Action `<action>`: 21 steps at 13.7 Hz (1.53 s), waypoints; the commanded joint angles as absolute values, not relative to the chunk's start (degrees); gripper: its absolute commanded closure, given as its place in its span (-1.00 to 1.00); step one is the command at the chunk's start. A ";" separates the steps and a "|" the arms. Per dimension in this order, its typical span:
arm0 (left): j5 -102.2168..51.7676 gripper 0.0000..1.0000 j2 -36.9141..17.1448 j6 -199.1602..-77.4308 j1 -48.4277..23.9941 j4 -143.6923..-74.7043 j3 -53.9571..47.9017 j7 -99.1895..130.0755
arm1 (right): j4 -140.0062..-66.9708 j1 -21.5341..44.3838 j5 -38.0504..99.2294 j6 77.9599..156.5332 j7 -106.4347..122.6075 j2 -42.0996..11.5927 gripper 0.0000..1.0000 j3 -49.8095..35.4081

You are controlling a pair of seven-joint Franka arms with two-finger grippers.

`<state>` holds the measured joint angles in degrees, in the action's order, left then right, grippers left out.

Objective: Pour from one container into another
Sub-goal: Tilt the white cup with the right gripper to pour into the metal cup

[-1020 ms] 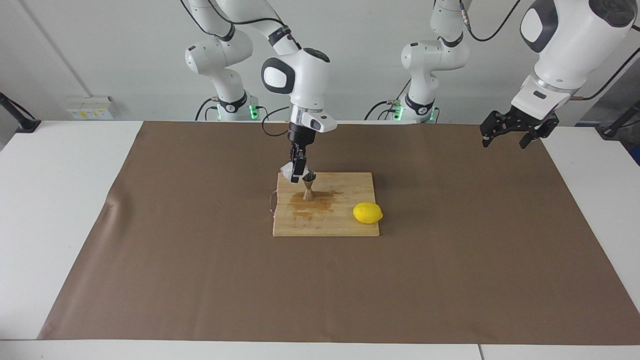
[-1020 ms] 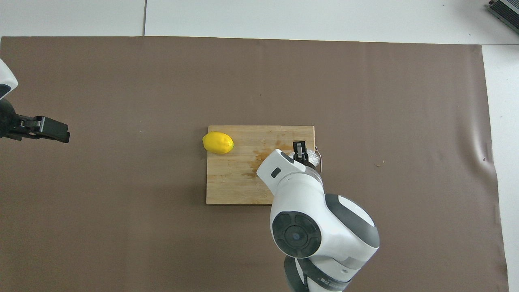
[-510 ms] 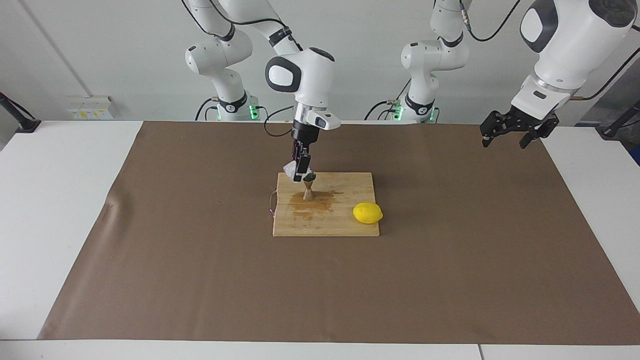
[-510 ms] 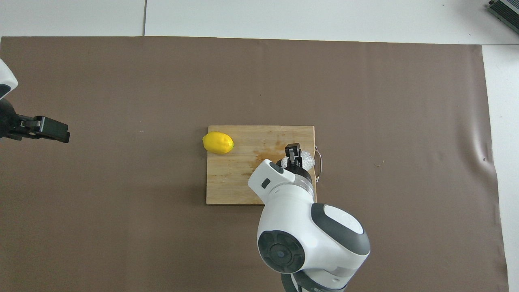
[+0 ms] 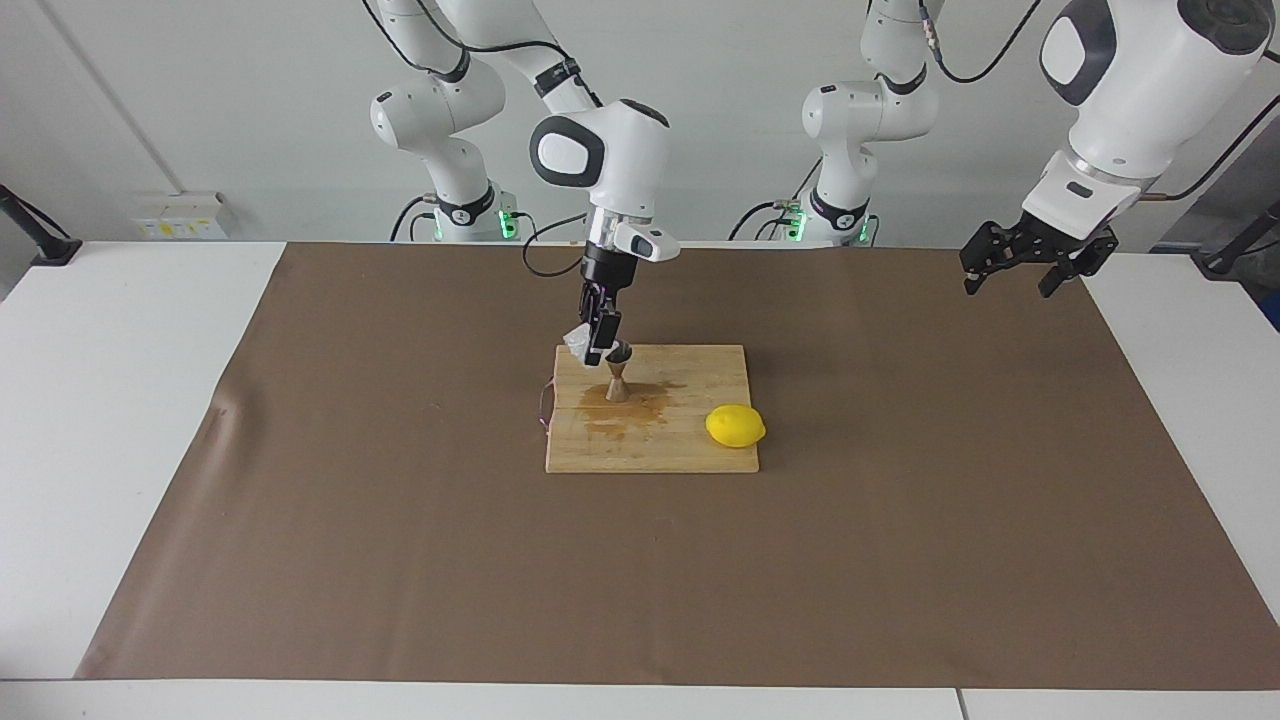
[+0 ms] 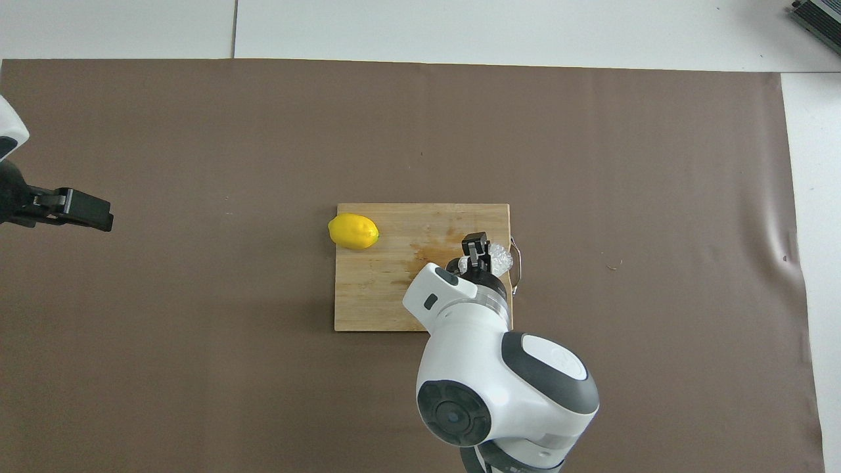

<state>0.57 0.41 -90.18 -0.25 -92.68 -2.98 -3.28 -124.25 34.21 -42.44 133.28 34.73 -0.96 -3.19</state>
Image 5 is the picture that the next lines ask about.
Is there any black stand clamp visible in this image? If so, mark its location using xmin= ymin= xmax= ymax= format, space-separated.
xmin=0 ymin=184 xmax=83 ymax=267
xmin=1200 ymin=200 xmax=1280 ymax=277

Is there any yellow lemon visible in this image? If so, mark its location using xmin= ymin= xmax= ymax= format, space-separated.
xmin=705 ymin=403 xmax=768 ymax=449

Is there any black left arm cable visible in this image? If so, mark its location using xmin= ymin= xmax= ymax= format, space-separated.
xmin=925 ymin=0 xmax=1280 ymax=198

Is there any wooden cutting board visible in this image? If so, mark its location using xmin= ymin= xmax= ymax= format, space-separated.
xmin=538 ymin=344 xmax=760 ymax=475

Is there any dark grey partition panel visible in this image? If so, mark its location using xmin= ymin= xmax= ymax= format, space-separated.
xmin=1158 ymin=118 xmax=1280 ymax=251

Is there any black left base cable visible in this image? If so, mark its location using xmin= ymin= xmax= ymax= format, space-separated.
xmin=728 ymin=155 xmax=826 ymax=243

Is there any brown paper table mat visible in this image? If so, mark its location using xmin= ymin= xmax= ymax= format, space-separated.
xmin=75 ymin=243 xmax=1280 ymax=691

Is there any black base cable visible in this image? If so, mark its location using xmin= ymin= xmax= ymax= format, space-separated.
xmin=388 ymin=195 xmax=541 ymax=243
xmin=728 ymin=155 xmax=826 ymax=243

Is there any steel double jigger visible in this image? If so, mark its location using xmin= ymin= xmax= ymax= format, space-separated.
xmin=604 ymin=342 xmax=635 ymax=404

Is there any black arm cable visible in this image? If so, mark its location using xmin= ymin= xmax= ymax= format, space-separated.
xmin=360 ymin=0 xmax=601 ymax=279
xmin=925 ymin=0 xmax=1280 ymax=198

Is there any white wall socket box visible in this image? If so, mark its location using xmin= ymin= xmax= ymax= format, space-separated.
xmin=133 ymin=192 xmax=229 ymax=241

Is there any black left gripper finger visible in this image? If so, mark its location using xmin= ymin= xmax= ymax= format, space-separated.
xmin=1038 ymin=232 xmax=1119 ymax=298
xmin=960 ymin=222 xmax=1021 ymax=296

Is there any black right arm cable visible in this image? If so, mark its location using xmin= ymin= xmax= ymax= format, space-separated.
xmin=360 ymin=0 xmax=601 ymax=279

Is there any black right base cable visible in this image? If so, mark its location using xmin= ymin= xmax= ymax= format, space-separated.
xmin=388 ymin=195 xmax=541 ymax=243

